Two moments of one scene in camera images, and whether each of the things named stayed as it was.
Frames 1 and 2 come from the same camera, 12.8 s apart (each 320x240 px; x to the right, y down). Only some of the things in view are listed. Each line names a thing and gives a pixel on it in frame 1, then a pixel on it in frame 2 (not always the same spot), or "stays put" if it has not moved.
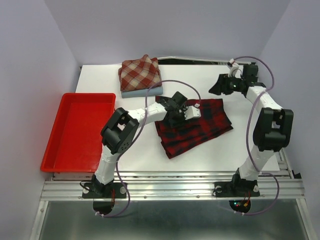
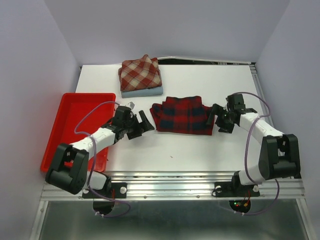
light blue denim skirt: [154, 91] stays put
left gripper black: [175, 123] → [141, 127]
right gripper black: [221, 85] → [225, 128]
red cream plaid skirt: [139, 73] stays put
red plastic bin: [76, 144] stays put
